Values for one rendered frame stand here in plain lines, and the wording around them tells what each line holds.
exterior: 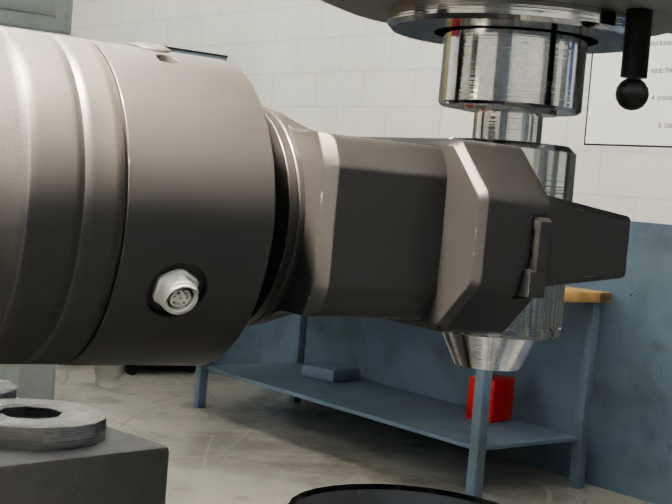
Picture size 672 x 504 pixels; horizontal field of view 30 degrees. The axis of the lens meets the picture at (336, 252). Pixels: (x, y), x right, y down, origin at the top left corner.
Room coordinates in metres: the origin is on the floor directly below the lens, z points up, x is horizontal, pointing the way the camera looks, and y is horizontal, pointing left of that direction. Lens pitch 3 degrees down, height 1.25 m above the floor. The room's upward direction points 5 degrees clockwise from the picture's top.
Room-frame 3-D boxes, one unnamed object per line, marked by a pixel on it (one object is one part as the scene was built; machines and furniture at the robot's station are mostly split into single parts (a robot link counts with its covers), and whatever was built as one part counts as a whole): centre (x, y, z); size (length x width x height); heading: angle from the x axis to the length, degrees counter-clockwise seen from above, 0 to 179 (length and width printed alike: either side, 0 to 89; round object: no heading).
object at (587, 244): (0.39, -0.07, 1.24); 0.06 x 0.02 x 0.03; 122
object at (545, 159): (0.42, -0.05, 1.26); 0.05 x 0.05 x 0.01
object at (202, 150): (0.37, 0.02, 1.24); 0.13 x 0.12 x 0.10; 32
